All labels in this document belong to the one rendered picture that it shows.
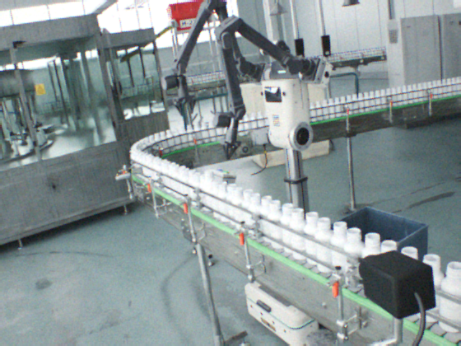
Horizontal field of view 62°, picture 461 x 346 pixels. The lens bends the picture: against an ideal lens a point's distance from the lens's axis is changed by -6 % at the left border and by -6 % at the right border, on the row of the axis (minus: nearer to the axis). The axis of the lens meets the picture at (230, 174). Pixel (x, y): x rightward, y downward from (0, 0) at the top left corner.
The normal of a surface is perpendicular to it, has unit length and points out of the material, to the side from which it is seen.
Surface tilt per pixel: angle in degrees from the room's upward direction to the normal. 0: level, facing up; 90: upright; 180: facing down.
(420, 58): 90
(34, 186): 90
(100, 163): 90
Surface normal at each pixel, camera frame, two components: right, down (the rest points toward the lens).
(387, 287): -0.97, 0.19
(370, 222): -0.84, 0.27
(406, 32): 0.24, 0.25
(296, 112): 0.55, 0.34
